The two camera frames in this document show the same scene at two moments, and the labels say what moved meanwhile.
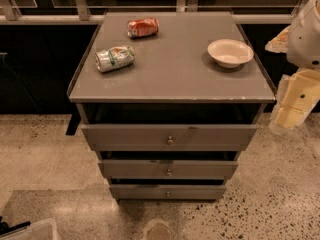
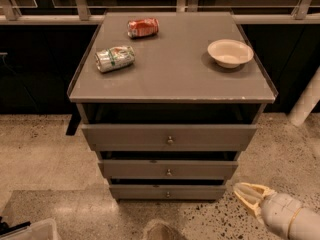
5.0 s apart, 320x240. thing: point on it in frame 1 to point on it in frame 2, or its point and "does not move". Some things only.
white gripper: x=305 y=39 to x=278 y=210
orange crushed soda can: x=142 y=27 does not move
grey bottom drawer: x=169 y=192 does not move
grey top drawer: x=168 y=137 does not move
